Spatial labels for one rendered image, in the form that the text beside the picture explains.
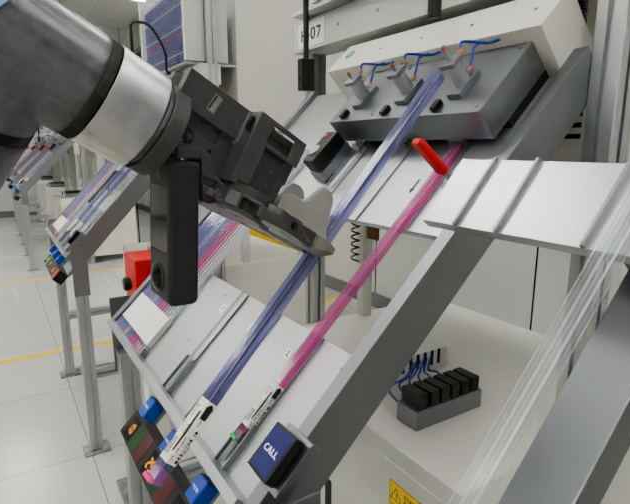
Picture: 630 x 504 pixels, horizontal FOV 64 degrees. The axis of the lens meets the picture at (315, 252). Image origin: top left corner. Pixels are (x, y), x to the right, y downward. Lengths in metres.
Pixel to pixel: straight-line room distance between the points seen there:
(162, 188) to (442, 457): 0.62
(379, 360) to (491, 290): 2.25
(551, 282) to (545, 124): 1.91
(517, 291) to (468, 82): 2.04
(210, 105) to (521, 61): 0.46
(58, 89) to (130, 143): 0.05
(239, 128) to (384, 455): 0.63
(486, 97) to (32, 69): 0.53
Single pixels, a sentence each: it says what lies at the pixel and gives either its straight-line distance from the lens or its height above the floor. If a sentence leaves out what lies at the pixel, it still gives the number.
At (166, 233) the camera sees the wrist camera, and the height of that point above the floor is 1.02.
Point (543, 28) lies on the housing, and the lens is 0.76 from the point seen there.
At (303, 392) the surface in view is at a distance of 0.61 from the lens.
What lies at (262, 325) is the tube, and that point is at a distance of 0.48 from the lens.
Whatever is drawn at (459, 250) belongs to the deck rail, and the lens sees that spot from 0.62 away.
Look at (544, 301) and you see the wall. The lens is 2.63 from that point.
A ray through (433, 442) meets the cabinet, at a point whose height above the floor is 0.62.
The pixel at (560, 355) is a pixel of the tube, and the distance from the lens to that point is 0.32.
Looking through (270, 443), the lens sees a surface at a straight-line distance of 0.54.
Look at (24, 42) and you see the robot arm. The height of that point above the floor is 1.15.
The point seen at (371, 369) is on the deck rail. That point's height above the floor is 0.85.
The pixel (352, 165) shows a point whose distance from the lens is 0.90.
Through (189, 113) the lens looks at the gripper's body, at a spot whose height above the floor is 1.11.
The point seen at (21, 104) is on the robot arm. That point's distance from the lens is 0.37.
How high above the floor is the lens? 1.09
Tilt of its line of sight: 12 degrees down
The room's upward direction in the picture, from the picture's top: straight up
